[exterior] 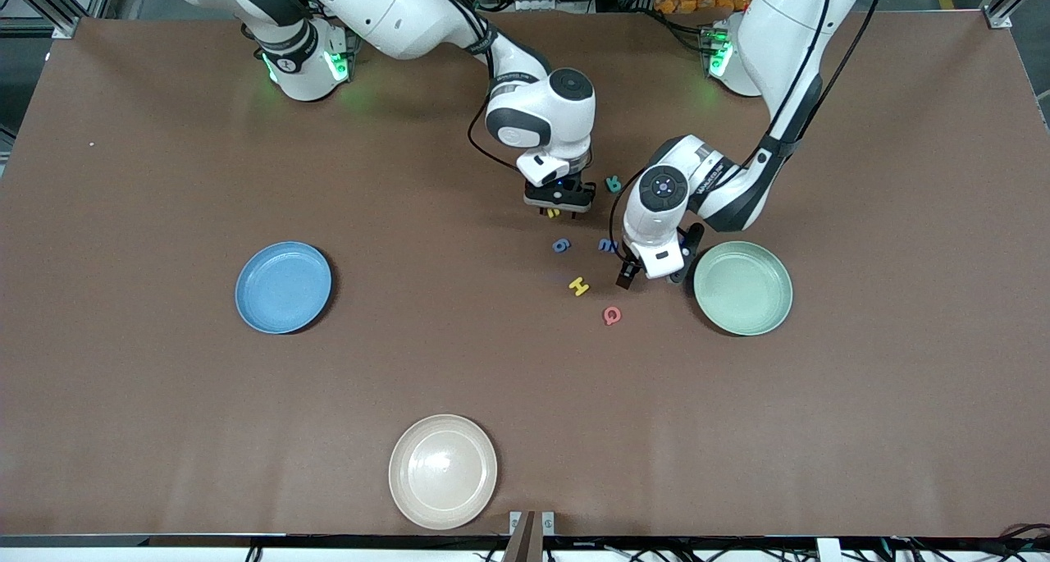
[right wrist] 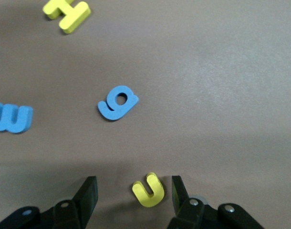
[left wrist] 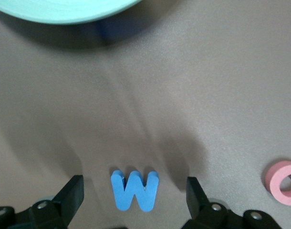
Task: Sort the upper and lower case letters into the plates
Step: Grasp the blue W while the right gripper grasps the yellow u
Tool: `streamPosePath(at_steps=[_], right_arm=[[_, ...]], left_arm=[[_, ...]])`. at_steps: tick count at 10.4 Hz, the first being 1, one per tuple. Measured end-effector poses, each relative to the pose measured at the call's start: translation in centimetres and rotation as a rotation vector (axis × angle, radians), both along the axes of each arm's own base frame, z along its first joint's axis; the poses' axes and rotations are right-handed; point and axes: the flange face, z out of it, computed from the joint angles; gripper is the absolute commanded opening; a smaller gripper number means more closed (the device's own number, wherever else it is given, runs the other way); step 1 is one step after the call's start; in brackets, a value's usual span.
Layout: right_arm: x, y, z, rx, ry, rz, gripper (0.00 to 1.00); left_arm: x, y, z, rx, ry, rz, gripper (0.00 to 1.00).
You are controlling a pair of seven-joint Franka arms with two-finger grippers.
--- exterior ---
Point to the pink foam letter Q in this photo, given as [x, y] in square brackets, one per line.
[606, 316]

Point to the metal table edge bracket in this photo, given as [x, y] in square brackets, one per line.
[545, 523]

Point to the aluminium frame post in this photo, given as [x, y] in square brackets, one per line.
[1005, 4]
[49, 4]

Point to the teal foam letter R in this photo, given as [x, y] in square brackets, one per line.
[611, 183]

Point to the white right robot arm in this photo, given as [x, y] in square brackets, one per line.
[385, 12]

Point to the yellow foam letter H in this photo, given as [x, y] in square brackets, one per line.
[579, 286]

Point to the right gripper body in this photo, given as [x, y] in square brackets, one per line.
[561, 194]

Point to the blue plate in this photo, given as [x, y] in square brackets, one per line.
[283, 287]

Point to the blue foam small m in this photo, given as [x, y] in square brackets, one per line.
[605, 245]

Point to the blue foam letter g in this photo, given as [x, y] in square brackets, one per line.
[555, 246]

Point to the beige plate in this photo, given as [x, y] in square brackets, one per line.
[443, 472]

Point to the light green plate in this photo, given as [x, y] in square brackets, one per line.
[742, 291]

